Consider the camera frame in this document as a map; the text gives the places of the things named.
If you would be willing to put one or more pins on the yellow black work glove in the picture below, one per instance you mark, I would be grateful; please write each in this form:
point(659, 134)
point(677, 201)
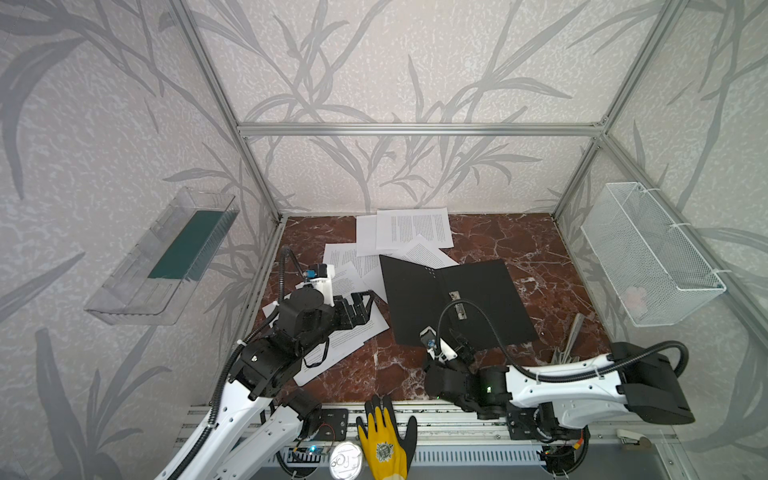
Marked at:
point(387, 453)

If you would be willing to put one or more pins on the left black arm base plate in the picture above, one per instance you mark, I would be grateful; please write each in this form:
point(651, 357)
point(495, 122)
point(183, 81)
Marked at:
point(325, 424)

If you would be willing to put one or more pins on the white tape dispenser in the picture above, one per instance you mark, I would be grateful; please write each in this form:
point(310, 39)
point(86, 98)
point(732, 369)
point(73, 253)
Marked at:
point(633, 441)

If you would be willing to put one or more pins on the white wire mesh basket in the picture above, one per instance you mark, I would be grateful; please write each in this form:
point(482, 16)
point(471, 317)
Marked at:
point(659, 276)

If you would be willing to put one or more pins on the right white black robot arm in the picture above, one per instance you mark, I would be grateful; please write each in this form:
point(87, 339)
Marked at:
point(558, 402)

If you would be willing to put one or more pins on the small green circuit board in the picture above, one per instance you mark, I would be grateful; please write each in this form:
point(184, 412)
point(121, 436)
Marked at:
point(314, 454)

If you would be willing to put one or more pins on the printed paper middle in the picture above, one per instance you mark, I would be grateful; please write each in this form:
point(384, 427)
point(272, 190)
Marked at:
point(341, 254)

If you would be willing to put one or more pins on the silver metal folder clip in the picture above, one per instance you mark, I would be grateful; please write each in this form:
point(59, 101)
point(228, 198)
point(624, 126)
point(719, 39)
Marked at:
point(459, 308)

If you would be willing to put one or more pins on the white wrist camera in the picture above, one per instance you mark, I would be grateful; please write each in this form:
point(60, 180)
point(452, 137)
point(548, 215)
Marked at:
point(437, 348)
point(320, 277)

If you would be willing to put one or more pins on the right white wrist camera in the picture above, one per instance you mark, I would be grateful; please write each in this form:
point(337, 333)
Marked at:
point(437, 348)

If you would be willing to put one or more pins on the black folder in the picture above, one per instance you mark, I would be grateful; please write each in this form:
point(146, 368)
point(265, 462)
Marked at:
point(477, 303)

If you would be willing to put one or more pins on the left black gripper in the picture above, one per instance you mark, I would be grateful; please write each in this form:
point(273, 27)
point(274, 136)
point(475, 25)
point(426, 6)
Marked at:
point(353, 309)

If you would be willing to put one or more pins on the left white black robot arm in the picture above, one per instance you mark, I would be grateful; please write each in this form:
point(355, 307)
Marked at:
point(245, 427)

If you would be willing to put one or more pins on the clear plastic tray green base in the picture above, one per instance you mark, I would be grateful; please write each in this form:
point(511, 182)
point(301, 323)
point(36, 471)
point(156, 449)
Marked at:
point(155, 281)

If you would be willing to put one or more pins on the printed paper top back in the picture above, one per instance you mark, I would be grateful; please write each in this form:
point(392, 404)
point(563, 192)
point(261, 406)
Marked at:
point(395, 228)

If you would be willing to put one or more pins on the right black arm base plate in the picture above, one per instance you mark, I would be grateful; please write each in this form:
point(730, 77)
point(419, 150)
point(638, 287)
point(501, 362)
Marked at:
point(541, 424)

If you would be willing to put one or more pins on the printed paper sheet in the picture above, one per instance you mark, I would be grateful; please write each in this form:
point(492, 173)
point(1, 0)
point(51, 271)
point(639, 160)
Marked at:
point(419, 250)
point(341, 344)

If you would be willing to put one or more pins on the printed paper back underneath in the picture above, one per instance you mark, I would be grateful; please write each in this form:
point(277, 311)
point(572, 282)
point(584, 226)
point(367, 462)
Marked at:
point(366, 234)

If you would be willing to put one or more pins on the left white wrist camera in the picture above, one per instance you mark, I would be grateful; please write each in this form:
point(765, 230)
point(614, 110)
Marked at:
point(320, 277)

